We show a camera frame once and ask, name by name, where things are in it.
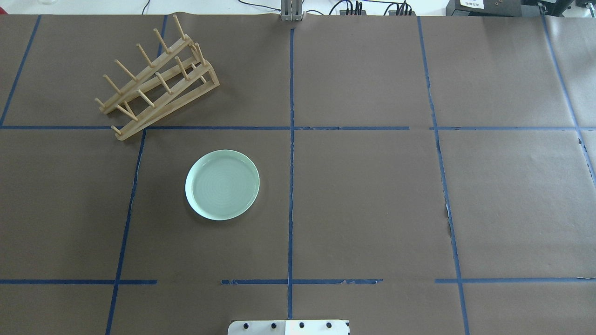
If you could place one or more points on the light green ceramic plate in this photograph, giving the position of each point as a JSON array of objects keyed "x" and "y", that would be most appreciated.
[{"x": 222, "y": 185}]

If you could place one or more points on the wooden dish rack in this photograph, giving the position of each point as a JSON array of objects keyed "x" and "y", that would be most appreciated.
[{"x": 180, "y": 74}]

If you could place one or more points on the black power strip left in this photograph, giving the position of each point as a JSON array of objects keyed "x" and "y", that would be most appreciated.
[{"x": 352, "y": 8}]

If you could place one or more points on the black power strip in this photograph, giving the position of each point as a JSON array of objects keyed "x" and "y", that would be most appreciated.
[
  {"x": 352, "y": 8},
  {"x": 400, "y": 9}
]

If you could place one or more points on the black power strip right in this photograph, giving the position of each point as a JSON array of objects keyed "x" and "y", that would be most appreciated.
[{"x": 400, "y": 9}]

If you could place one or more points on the black equipment box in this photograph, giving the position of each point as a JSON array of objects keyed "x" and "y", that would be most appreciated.
[{"x": 496, "y": 8}]

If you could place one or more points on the grey aluminium frame post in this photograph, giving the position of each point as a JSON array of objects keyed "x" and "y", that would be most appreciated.
[{"x": 291, "y": 10}]

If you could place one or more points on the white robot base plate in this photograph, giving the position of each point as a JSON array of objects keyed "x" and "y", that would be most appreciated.
[{"x": 290, "y": 327}]

